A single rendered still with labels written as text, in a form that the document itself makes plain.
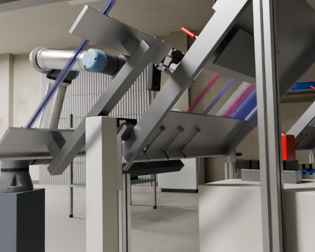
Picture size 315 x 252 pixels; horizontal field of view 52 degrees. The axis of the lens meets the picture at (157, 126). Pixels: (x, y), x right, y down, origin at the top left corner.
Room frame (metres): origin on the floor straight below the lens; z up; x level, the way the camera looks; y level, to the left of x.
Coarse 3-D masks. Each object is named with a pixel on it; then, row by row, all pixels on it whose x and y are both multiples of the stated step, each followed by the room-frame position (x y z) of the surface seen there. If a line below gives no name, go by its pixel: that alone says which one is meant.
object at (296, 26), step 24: (288, 0) 0.97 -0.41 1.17; (240, 24) 0.92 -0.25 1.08; (288, 24) 1.07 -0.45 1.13; (312, 24) 1.17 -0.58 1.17; (216, 48) 0.95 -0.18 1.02; (240, 48) 0.95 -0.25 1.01; (288, 48) 1.20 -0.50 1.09; (312, 48) 1.32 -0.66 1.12; (216, 72) 1.05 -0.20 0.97; (240, 72) 1.05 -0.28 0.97; (288, 72) 1.37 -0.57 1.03
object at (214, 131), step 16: (176, 112) 1.10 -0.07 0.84; (160, 128) 1.11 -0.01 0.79; (176, 128) 1.18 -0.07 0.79; (192, 128) 1.26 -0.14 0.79; (208, 128) 1.34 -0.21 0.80; (224, 128) 1.43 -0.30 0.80; (144, 144) 1.14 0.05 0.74; (160, 144) 1.21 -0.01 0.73; (176, 144) 1.28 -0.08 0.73; (192, 144) 1.37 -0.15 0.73; (208, 144) 1.47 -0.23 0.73; (224, 144) 1.58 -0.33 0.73
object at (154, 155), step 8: (152, 152) 1.20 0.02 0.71; (160, 152) 1.23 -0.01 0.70; (168, 152) 1.27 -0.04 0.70; (176, 152) 1.30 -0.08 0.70; (184, 152) 1.34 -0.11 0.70; (192, 152) 1.38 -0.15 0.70; (200, 152) 1.43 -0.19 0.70; (208, 152) 1.48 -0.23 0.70; (216, 152) 1.53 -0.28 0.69; (224, 152) 1.58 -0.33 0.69; (136, 160) 1.11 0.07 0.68; (144, 160) 1.14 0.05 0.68; (152, 160) 1.18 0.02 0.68
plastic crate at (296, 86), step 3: (312, 81) 4.77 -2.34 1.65; (294, 84) 4.86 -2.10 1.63; (297, 84) 4.85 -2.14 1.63; (300, 84) 4.83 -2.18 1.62; (303, 84) 4.82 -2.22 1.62; (306, 84) 4.81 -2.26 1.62; (309, 84) 4.79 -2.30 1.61; (312, 84) 4.78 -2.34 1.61; (291, 87) 4.98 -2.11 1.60; (294, 87) 4.86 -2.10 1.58; (297, 87) 4.85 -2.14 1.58; (300, 87) 4.83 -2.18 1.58; (303, 87) 4.82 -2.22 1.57; (306, 87) 4.81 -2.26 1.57; (309, 87) 4.79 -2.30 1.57
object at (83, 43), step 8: (112, 0) 0.69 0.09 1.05; (104, 8) 0.70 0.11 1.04; (88, 40) 0.74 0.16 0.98; (80, 48) 0.75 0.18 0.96; (72, 56) 0.76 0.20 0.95; (72, 64) 0.77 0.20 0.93; (64, 72) 0.78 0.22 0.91; (56, 80) 0.79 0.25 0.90; (56, 88) 0.81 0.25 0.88; (48, 96) 0.81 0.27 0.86; (40, 104) 0.83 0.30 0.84; (40, 112) 0.84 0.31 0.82; (32, 120) 0.85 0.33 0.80
